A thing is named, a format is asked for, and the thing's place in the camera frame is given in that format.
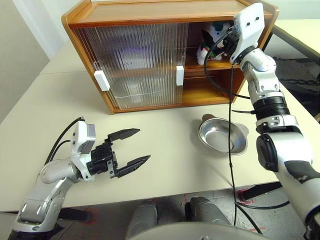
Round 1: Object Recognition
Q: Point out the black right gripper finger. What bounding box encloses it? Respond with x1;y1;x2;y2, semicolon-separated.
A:
211;45;229;58

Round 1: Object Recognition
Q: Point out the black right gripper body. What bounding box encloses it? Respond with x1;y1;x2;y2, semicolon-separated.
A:
221;22;242;57

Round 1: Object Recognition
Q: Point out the short black arm cable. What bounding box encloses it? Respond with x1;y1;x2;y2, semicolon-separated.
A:
231;108;256;115

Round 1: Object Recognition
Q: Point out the ribbed glass sliding door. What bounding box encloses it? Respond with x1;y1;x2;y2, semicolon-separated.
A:
77;22;190;109
73;22;187;111

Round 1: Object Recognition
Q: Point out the black textured floor mat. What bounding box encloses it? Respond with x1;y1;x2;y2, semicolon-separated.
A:
272;56;320;123

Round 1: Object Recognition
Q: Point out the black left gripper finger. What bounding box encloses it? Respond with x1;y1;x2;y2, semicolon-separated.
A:
115;154;152;179
107;128;142;147

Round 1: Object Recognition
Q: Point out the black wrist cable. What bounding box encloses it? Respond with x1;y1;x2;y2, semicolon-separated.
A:
46;116;85;167
203;31;252;100
49;139;72;162

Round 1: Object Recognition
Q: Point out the dark grey rounded shape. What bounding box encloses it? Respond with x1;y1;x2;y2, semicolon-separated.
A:
184;196;232;226
126;199;159;236

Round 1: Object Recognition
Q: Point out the silver robot torso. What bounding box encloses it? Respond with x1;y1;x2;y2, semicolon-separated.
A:
124;221;272;240

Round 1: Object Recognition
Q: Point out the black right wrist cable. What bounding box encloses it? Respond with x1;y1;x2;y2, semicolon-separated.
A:
203;31;252;100

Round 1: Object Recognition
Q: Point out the brown wooden cabinet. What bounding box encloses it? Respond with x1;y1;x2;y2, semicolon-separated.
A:
61;0;280;115

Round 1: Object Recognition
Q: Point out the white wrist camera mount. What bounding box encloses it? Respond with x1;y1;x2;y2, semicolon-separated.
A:
229;2;266;63
70;120;97;182

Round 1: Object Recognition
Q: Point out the long thin black cable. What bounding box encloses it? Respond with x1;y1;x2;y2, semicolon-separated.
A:
227;62;263;235

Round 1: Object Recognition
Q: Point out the white black plush dog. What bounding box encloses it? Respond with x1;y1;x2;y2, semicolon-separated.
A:
196;21;237;66

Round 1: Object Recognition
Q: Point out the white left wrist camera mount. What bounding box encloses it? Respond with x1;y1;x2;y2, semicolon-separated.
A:
70;120;97;182

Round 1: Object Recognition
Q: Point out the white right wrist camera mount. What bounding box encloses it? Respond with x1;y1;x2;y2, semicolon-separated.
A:
229;2;266;63

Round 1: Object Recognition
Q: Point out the grey table with dark rim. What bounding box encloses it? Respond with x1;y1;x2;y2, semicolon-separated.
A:
263;18;320;60

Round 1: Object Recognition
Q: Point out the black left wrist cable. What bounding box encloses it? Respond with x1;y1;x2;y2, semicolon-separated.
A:
46;116;85;167
49;139;72;162

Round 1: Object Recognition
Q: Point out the stainless steel eared bowl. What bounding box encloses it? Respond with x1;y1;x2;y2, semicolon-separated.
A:
198;113;250;156

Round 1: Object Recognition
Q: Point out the black table base bar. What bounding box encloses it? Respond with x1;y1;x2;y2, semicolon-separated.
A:
237;181;283;201
58;207;92;224

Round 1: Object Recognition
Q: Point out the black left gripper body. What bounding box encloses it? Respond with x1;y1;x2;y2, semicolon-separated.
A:
86;141;121;179

